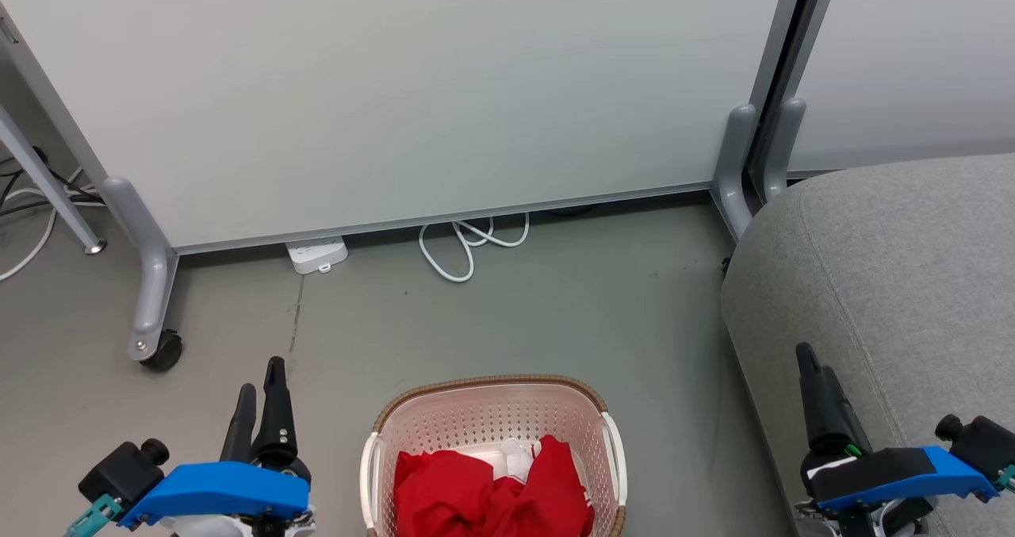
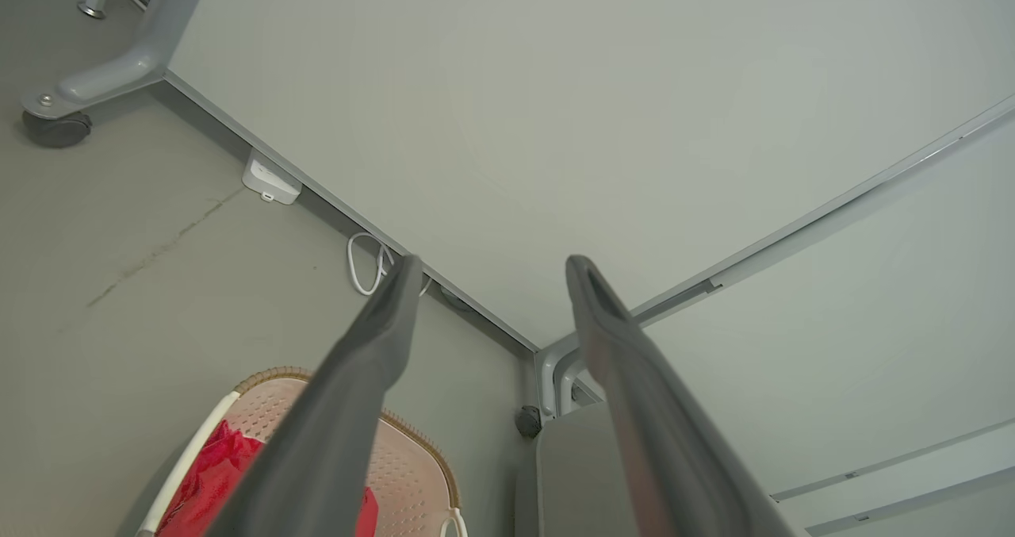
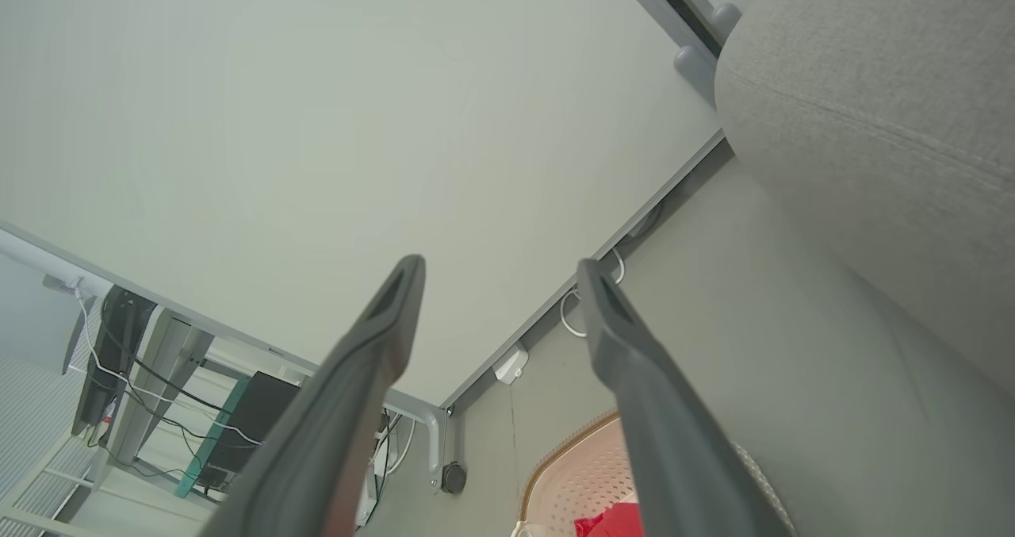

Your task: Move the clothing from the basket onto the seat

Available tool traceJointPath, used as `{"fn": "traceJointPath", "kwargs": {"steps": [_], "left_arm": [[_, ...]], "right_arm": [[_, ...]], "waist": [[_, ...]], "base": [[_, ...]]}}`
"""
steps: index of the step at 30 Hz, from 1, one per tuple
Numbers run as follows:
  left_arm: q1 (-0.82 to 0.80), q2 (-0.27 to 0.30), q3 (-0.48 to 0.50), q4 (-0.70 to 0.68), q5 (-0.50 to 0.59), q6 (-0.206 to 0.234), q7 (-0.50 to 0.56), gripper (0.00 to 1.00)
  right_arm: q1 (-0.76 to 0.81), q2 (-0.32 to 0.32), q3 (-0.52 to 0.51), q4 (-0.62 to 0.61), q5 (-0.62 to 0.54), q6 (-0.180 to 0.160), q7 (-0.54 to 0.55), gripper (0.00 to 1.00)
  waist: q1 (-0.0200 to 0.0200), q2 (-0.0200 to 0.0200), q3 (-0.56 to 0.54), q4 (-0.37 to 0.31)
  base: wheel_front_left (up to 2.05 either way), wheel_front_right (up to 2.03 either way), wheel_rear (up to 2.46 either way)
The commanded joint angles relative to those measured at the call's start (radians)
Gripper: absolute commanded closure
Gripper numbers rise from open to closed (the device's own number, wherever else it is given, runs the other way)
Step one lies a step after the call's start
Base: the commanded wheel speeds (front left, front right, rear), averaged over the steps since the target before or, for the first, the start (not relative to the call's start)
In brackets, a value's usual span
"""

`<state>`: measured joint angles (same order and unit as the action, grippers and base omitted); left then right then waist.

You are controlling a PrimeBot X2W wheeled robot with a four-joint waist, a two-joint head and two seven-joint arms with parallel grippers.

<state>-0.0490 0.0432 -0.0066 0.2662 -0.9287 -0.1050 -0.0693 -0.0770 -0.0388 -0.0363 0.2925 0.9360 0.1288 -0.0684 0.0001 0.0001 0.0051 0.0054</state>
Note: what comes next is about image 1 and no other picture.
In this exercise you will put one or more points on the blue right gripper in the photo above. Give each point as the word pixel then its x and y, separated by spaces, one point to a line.
pixel 888 477

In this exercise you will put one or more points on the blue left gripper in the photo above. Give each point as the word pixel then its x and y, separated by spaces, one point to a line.
pixel 226 489

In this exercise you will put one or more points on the red cloth garment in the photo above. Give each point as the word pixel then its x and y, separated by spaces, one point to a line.
pixel 460 493

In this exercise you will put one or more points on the red and white garment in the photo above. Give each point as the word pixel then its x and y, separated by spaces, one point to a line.
pixel 519 456

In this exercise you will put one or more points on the grey fabric sofa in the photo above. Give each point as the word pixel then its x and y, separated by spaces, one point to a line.
pixel 896 283

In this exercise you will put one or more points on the large black caster wheel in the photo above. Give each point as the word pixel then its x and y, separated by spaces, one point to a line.
pixel 166 350

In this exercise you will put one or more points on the long grey partition foot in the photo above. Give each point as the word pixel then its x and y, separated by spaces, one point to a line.
pixel 151 283

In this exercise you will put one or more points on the small black caster wheel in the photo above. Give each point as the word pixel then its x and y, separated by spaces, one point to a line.
pixel 725 266

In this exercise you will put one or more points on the white power strip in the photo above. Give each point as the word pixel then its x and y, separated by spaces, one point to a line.
pixel 317 253

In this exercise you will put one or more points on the white plastic laundry basket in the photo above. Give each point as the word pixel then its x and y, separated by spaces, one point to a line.
pixel 492 414

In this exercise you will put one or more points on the short grey partition foot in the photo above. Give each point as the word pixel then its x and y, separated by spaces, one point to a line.
pixel 733 164
pixel 781 144

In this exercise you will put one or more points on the grey metal table leg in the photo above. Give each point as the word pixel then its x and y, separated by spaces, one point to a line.
pixel 47 180

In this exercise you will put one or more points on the large white partition panel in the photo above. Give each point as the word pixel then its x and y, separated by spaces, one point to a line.
pixel 412 93

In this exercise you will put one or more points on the narrow white partition panel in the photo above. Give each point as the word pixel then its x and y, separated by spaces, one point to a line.
pixel 912 53

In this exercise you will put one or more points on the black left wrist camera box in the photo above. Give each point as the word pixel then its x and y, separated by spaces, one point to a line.
pixel 119 473

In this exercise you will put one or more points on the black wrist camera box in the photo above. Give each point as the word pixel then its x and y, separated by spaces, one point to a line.
pixel 979 442
pixel 119 473

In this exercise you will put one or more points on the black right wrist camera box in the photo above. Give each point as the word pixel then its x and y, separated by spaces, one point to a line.
pixel 979 442

